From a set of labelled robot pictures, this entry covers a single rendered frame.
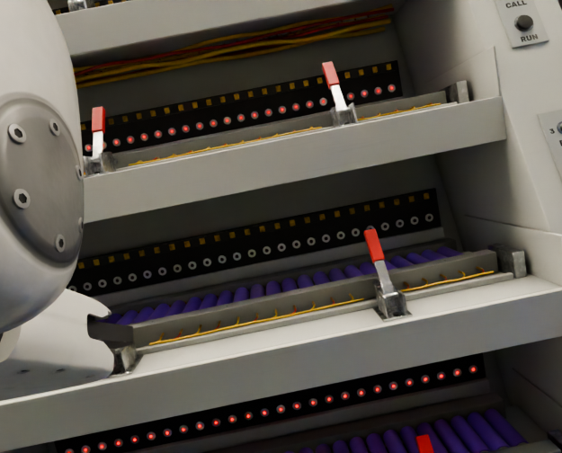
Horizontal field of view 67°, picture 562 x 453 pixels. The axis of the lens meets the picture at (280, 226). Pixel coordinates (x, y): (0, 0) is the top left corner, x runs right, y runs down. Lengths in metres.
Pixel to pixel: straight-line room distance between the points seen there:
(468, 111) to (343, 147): 0.13
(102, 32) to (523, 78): 0.46
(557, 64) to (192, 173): 0.40
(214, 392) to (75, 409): 0.13
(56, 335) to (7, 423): 0.24
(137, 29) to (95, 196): 0.20
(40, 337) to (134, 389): 0.20
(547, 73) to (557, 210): 0.15
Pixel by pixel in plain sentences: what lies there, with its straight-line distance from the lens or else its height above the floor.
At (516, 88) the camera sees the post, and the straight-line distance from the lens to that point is 0.52.
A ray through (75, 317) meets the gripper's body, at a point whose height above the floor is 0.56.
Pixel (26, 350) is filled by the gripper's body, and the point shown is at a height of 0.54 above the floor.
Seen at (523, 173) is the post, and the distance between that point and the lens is 0.49.
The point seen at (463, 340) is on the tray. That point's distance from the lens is 0.44.
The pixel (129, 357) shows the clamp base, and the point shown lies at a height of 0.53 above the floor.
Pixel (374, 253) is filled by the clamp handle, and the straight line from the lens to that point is 0.44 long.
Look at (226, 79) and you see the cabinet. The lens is 0.72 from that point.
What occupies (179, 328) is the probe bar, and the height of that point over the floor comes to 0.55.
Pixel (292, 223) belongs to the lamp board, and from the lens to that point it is 0.57.
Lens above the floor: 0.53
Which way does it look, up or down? 13 degrees up
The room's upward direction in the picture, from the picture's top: 12 degrees counter-clockwise
